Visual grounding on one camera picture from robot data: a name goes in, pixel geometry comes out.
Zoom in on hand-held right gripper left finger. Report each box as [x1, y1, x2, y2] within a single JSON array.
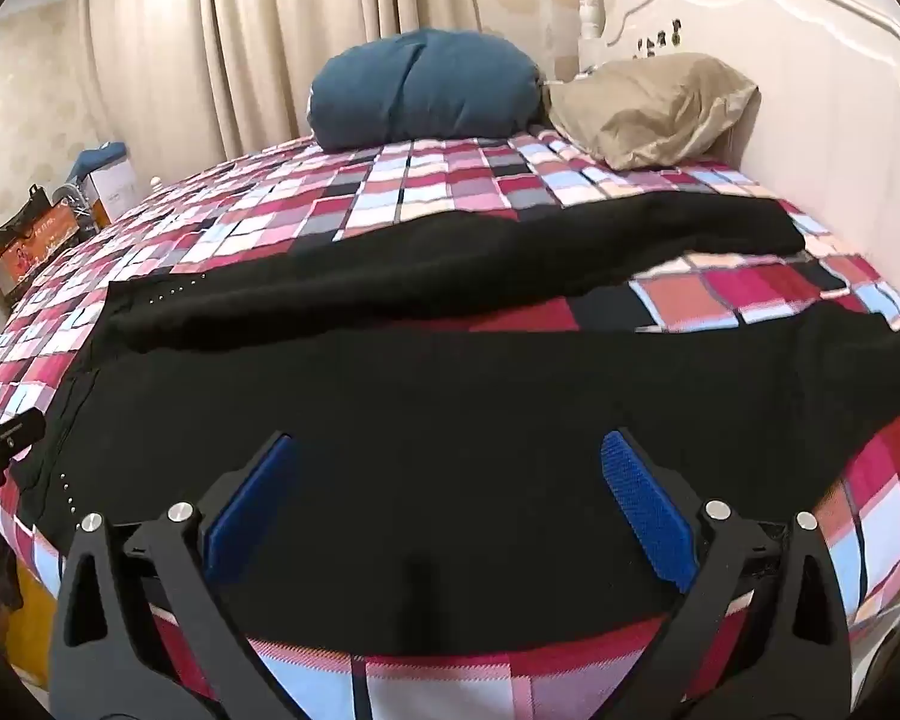
[[49, 431, 301, 720]]

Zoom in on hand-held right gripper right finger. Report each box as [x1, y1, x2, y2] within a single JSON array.
[[600, 427, 854, 720]]

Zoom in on black pants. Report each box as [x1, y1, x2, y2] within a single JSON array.
[[7, 191, 900, 650]]

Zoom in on orange box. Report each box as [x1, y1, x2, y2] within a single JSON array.
[[0, 201, 85, 295]]

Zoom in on white cardboard box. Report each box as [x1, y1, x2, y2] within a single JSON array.
[[86, 160, 140, 227]]

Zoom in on blue cloth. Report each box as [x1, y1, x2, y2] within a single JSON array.
[[66, 141, 128, 182]]

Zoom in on bed with plaid sheet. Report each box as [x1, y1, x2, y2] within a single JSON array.
[[0, 127, 900, 720]]

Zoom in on beige pillow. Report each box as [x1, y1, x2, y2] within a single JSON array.
[[544, 52, 762, 172]]

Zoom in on white carved headboard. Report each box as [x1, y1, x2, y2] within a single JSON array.
[[574, 0, 900, 361]]

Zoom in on blue pillow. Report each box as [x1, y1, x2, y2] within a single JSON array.
[[305, 28, 547, 152]]

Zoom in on beige curtain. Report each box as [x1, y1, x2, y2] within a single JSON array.
[[75, 0, 488, 188]]

